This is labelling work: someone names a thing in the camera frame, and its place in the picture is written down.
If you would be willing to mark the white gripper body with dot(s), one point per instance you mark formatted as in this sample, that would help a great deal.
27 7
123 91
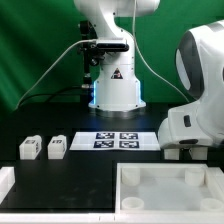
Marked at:
181 130

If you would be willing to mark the white square tabletop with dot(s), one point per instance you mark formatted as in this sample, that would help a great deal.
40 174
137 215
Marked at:
168 187

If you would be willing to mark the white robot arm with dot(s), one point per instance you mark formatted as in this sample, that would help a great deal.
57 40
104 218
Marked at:
199 61

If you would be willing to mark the white sheet with markers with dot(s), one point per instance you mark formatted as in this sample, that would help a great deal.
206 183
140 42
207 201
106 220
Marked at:
105 140

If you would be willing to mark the white left obstacle block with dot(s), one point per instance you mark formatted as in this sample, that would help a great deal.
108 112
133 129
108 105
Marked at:
7 180

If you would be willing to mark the black camera stand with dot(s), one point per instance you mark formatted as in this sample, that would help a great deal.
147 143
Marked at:
91 57

